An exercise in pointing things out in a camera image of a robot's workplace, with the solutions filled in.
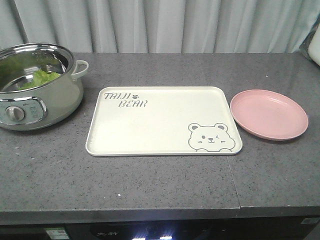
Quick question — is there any black built-in dishwasher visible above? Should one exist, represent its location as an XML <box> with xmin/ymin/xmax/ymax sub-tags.
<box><xmin>0</xmin><ymin>225</ymin><xmax>71</xmax><ymax>240</ymax></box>

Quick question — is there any pale green electric cooking pot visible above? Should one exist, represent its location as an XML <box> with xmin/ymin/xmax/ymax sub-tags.
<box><xmin>0</xmin><ymin>43</ymin><xmax>89</xmax><ymax>131</ymax></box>

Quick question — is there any black built-in drawer sterilizer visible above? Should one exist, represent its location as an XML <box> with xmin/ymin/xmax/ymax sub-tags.
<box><xmin>66</xmin><ymin>216</ymin><xmax>320</xmax><ymax>240</ymax></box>

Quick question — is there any cream bear serving tray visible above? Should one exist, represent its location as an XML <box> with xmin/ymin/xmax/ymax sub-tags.
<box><xmin>85</xmin><ymin>86</ymin><xmax>243</xmax><ymax>156</ymax></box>

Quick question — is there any white blender appliance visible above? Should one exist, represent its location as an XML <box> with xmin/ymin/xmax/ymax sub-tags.
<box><xmin>299</xmin><ymin>22</ymin><xmax>320</xmax><ymax>66</ymax></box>

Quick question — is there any pink round plate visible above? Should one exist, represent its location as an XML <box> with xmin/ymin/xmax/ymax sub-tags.
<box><xmin>230</xmin><ymin>89</ymin><xmax>309</xmax><ymax>141</ymax></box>

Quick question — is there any green lettuce leaf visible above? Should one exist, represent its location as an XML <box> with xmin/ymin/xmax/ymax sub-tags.
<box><xmin>17</xmin><ymin>69</ymin><xmax>60</xmax><ymax>90</ymax></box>

